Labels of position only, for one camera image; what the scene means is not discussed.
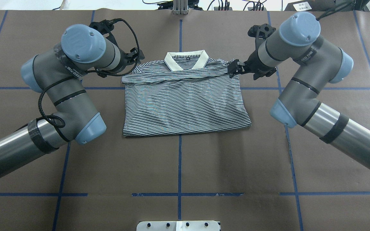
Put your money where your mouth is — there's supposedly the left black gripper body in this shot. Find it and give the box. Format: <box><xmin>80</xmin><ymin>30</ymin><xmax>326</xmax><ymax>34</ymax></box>
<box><xmin>114</xmin><ymin>51</ymin><xmax>134</xmax><ymax>74</ymax></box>

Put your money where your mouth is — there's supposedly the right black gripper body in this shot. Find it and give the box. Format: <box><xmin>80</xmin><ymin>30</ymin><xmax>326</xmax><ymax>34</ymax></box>
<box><xmin>243</xmin><ymin>51</ymin><xmax>277</xmax><ymax>81</ymax></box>

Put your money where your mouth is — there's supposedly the striped polo shirt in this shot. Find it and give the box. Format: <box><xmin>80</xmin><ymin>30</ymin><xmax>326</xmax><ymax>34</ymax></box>
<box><xmin>121</xmin><ymin>50</ymin><xmax>251</xmax><ymax>137</ymax></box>

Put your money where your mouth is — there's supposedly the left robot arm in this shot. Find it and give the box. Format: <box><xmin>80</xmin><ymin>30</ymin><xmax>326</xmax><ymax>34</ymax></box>
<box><xmin>0</xmin><ymin>18</ymin><xmax>144</xmax><ymax>178</ymax></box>

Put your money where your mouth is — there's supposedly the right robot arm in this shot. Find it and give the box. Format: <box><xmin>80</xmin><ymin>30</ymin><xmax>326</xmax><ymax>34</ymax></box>
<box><xmin>227</xmin><ymin>11</ymin><xmax>370</xmax><ymax>170</ymax></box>

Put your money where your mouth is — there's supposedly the black box with label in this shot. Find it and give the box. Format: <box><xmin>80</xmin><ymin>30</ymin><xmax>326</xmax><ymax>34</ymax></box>
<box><xmin>283</xmin><ymin>0</ymin><xmax>335</xmax><ymax>12</ymax></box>

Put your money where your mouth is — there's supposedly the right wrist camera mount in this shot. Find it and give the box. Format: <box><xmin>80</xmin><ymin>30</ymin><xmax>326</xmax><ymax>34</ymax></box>
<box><xmin>248</xmin><ymin>23</ymin><xmax>276</xmax><ymax>50</ymax></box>

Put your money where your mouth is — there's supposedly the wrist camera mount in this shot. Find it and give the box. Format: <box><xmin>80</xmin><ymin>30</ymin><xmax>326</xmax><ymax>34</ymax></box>
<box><xmin>89</xmin><ymin>19</ymin><xmax>119</xmax><ymax>45</ymax></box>
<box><xmin>248</xmin><ymin>23</ymin><xmax>276</xmax><ymax>50</ymax></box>

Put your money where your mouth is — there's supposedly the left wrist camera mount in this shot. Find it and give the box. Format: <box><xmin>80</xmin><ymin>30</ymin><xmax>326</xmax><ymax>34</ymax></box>
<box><xmin>89</xmin><ymin>19</ymin><xmax>119</xmax><ymax>45</ymax></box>

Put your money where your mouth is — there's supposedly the aluminium frame post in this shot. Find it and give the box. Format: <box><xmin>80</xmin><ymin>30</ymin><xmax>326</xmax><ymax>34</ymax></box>
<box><xmin>172</xmin><ymin>0</ymin><xmax>189</xmax><ymax>15</ymax></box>

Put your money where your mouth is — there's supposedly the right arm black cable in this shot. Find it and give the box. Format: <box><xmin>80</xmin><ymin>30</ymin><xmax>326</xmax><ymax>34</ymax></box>
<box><xmin>313</xmin><ymin>0</ymin><xmax>356</xmax><ymax>21</ymax></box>

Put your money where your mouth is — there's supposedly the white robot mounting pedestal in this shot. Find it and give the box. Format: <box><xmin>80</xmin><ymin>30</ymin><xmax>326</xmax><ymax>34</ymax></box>
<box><xmin>136</xmin><ymin>220</ymin><xmax>221</xmax><ymax>231</ymax></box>

